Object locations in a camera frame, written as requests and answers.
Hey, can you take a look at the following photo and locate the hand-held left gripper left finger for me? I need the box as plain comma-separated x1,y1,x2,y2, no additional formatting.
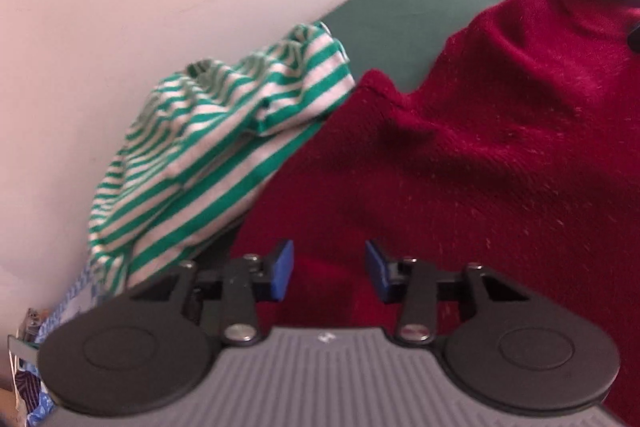
130,239,296,349

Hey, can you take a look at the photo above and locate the blue floral towel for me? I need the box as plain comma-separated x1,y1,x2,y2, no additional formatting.
37,257,103,348

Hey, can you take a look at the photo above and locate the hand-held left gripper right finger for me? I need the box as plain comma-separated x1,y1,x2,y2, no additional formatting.
364,239,531,348

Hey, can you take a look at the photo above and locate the blue patterned cloth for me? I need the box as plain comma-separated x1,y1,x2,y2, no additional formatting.
27,394,53,427

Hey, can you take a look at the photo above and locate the dark striped cloth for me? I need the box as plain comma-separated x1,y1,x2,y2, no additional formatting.
14,369,42,410

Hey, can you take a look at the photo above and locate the green white striped shirt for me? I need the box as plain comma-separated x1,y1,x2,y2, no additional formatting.
87,22,357,298

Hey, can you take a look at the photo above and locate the dark red knit sweater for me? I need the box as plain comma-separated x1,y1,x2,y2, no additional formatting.
227,0,640,427

